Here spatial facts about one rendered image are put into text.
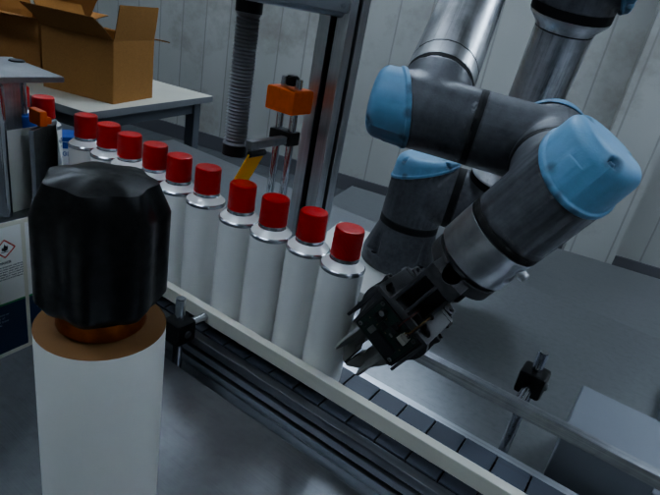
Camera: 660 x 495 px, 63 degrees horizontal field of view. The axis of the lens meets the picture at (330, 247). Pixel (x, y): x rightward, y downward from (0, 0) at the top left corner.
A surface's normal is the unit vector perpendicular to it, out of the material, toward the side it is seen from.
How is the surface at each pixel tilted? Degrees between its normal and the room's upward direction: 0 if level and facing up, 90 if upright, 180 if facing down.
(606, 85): 90
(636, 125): 90
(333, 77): 90
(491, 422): 0
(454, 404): 0
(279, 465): 0
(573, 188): 93
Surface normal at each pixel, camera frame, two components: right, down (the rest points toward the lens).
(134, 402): 0.77, 0.39
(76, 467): -0.02, 0.41
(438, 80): 0.10, -0.58
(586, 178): -0.41, 0.37
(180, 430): 0.18, -0.89
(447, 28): -0.20, -0.61
